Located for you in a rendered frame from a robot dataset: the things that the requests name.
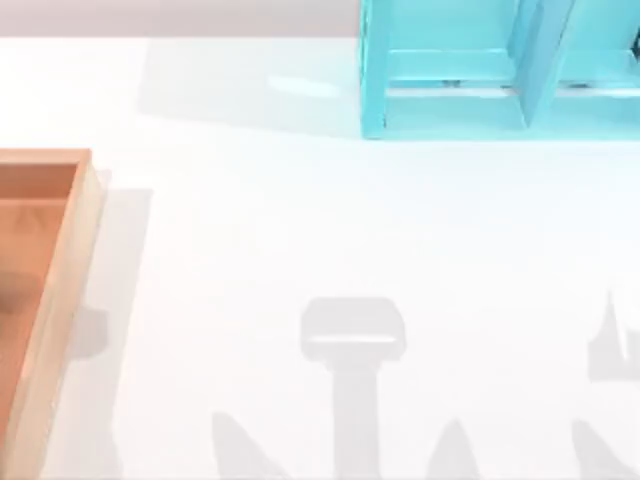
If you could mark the light blue rack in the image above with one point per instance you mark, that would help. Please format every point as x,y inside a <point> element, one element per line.
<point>450,65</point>

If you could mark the shallow salmon-coloured box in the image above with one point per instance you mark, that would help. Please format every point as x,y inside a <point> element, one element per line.
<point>45,280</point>

